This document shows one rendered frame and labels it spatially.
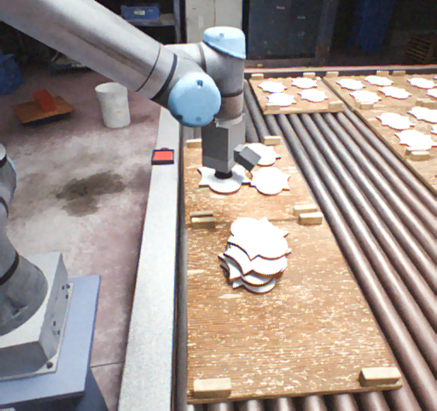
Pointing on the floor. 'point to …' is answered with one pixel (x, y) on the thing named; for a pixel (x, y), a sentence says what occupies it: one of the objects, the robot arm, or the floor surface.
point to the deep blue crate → (9, 74)
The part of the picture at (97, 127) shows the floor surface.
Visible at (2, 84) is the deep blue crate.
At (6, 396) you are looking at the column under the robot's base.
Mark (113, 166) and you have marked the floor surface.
